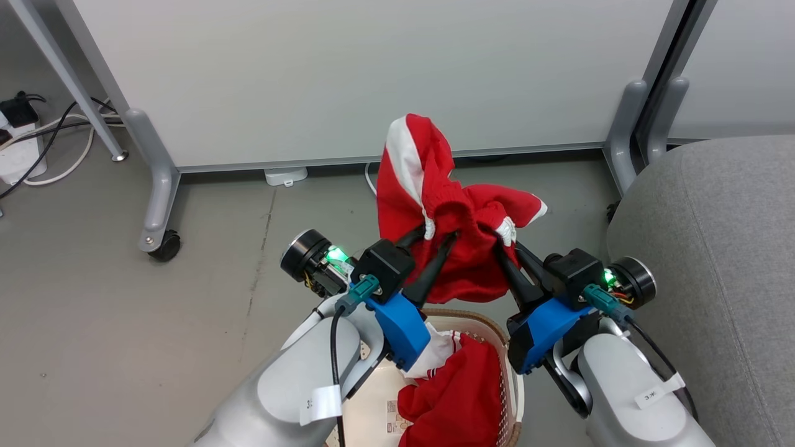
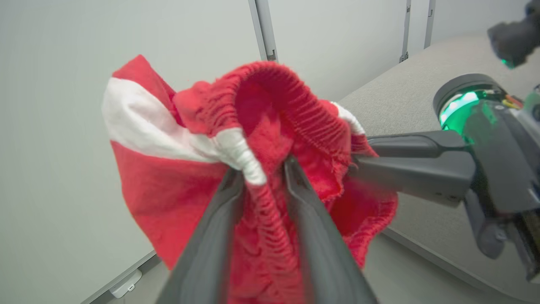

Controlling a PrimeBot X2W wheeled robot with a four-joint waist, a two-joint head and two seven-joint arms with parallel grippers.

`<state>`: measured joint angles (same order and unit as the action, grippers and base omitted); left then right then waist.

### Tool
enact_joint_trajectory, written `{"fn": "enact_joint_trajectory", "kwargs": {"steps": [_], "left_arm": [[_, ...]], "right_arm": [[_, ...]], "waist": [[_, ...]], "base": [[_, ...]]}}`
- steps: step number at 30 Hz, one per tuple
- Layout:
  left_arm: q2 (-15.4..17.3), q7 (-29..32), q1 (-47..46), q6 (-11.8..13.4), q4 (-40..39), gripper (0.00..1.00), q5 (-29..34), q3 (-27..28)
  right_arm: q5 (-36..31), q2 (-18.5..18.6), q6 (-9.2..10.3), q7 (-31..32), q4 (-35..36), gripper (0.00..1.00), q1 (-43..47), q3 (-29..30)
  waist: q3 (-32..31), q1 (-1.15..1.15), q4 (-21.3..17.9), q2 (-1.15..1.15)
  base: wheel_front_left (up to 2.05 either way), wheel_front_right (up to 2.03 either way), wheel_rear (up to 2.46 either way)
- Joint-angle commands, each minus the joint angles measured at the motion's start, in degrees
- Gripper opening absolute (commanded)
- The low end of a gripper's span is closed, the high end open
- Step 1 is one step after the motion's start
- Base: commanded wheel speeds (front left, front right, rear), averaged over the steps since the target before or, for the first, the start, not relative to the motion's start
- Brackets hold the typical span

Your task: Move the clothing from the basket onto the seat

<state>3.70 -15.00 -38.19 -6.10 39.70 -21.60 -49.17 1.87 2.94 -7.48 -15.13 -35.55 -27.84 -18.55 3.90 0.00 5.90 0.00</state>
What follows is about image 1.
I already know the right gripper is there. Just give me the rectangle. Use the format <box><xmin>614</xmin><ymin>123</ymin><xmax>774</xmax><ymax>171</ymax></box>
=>
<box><xmin>493</xmin><ymin>242</ymin><xmax>657</xmax><ymax>312</ymax></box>

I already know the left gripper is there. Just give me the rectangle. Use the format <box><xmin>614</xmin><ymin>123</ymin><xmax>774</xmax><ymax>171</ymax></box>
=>
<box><xmin>281</xmin><ymin>225</ymin><xmax>459</xmax><ymax>309</ymax></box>

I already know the red garment with white stripe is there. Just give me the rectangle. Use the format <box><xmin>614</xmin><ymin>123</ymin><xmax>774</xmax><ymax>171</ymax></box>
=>
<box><xmin>376</xmin><ymin>114</ymin><xmax>548</xmax><ymax>305</ymax></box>

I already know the red garment with striped trim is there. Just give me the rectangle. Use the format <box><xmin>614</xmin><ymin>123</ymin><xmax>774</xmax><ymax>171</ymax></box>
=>
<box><xmin>397</xmin><ymin>324</ymin><xmax>507</xmax><ymax>447</ymax></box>

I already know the cream laundry basket brown rim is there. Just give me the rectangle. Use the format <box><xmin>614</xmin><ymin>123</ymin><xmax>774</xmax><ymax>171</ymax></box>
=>
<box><xmin>326</xmin><ymin>309</ymin><xmax>525</xmax><ymax>447</ymax></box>

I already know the small white floor device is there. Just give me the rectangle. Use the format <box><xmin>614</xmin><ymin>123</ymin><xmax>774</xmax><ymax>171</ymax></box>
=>
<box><xmin>264</xmin><ymin>166</ymin><xmax>309</xmax><ymax>187</ymax></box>

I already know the paper label sticker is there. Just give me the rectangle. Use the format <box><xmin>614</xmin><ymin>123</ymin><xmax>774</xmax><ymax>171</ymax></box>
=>
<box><xmin>385</xmin><ymin>400</ymin><xmax>414</xmax><ymax>435</ymax></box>

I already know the large white partition panel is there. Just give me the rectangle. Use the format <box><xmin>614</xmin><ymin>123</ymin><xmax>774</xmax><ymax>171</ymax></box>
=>
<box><xmin>53</xmin><ymin>0</ymin><xmax>690</xmax><ymax>173</ymax></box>

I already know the grey fabric sofa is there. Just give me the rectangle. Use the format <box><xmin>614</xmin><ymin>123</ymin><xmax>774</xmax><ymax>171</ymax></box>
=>
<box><xmin>606</xmin><ymin>135</ymin><xmax>795</xmax><ymax>447</ymax></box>

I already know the grey partition leg with caster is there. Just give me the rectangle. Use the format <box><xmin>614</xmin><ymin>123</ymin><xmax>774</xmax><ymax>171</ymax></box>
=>
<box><xmin>124</xmin><ymin>109</ymin><xmax>182</xmax><ymax>253</ymax></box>

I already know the narrow white partition panel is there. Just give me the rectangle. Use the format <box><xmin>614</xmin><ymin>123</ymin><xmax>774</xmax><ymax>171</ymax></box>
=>
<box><xmin>646</xmin><ymin>0</ymin><xmax>795</xmax><ymax>145</ymax></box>

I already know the grey metal table leg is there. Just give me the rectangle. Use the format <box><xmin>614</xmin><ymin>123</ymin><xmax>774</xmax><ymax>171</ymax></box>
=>
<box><xmin>7</xmin><ymin>0</ymin><xmax>129</xmax><ymax>163</ymax></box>

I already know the white power strip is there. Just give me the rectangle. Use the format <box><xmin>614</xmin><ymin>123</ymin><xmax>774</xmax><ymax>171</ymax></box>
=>
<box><xmin>0</xmin><ymin>112</ymin><xmax>48</xmax><ymax>186</ymax></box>

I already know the black power adapter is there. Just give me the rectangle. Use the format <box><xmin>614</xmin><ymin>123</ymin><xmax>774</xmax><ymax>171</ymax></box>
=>
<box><xmin>0</xmin><ymin>91</ymin><xmax>47</xmax><ymax>129</ymax></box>

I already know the teal left camera connector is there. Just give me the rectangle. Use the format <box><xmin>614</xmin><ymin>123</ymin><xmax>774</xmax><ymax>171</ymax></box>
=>
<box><xmin>335</xmin><ymin>275</ymin><xmax>381</xmax><ymax>314</ymax></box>

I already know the teal camera connector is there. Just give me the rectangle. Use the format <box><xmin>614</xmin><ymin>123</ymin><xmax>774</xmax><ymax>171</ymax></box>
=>
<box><xmin>582</xmin><ymin>284</ymin><xmax>634</xmax><ymax>323</ymax></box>
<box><xmin>335</xmin><ymin>275</ymin><xmax>381</xmax><ymax>314</ymax></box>

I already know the teal right camera connector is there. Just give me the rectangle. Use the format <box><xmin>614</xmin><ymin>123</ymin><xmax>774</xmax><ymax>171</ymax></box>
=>
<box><xmin>582</xmin><ymin>284</ymin><xmax>634</xmax><ymax>323</ymax></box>

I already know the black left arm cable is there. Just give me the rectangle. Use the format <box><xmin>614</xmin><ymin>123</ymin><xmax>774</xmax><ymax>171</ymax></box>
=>
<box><xmin>329</xmin><ymin>304</ymin><xmax>398</xmax><ymax>447</ymax></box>

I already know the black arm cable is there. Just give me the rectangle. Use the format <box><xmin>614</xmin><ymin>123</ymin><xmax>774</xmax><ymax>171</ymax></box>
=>
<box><xmin>329</xmin><ymin>304</ymin><xmax>398</xmax><ymax>447</ymax></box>
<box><xmin>624</xmin><ymin>315</ymin><xmax>699</xmax><ymax>423</ymax></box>

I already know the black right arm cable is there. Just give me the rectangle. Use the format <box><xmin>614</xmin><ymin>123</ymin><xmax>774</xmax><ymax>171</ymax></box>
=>
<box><xmin>624</xmin><ymin>315</ymin><xmax>699</xmax><ymax>423</ymax></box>

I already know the white floor cable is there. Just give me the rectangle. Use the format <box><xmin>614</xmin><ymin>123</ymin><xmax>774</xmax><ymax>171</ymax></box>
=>
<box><xmin>22</xmin><ymin>99</ymin><xmax>125</xmax><ymax>187</ymax></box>

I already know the black floor cable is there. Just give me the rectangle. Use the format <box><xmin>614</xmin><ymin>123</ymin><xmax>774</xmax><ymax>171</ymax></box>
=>
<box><xmin>0</xmin><ymin>96</ymin><xmax>125</xmax><ymax>201</ymax></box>

